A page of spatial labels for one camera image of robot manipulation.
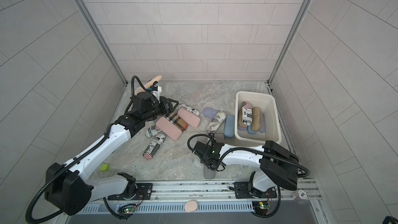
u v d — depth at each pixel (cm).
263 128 87
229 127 91
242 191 71
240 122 86
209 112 97
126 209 64
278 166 42
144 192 71
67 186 38
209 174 74
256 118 88
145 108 58
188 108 98
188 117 93
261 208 68
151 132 87
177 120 91
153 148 81
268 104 90
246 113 87
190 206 67
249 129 89
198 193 71
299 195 65
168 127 90
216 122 91
